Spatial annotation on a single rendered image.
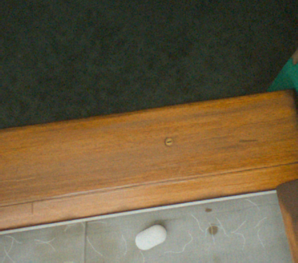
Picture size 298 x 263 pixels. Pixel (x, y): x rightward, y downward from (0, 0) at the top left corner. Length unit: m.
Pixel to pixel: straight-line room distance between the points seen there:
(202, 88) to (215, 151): 0.83
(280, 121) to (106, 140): 0.21
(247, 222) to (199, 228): 0.06
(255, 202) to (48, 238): 0.25
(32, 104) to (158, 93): 0.32
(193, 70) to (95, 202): 0.89
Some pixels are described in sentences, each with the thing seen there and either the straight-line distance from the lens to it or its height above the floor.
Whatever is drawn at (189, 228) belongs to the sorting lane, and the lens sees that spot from 0.73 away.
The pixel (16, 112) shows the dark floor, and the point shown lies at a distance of 1.55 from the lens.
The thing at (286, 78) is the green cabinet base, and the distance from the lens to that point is 0.80.
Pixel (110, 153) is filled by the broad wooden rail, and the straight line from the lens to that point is 0.72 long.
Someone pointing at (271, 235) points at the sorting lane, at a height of 0.74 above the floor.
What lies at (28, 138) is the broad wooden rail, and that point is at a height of 0.77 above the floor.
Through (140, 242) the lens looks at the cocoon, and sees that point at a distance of 0.71.
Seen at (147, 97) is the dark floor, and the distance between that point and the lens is 1.53.
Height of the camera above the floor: 1.47
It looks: 75 degrees down
